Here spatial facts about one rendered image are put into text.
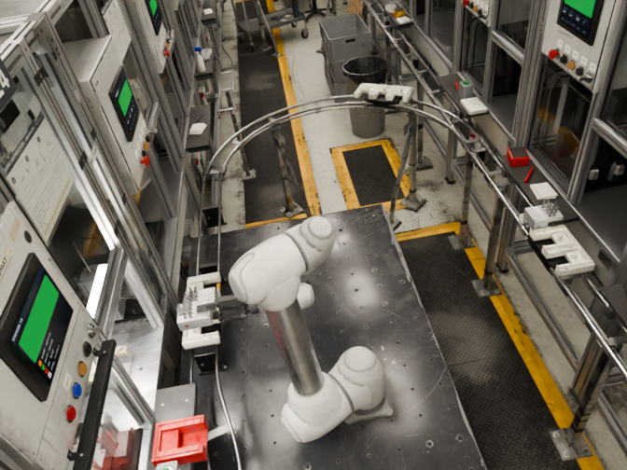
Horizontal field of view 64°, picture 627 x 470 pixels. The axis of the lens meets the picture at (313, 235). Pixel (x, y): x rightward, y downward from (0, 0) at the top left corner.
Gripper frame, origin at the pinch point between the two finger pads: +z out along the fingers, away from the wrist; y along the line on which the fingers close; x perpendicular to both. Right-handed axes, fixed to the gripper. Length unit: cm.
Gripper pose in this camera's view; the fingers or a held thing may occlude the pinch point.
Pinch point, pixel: (206, 311)
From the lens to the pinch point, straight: 200.1
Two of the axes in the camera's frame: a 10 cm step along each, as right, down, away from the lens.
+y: -1.0, -7.5, -6.6
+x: 1.2, 6.4, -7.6
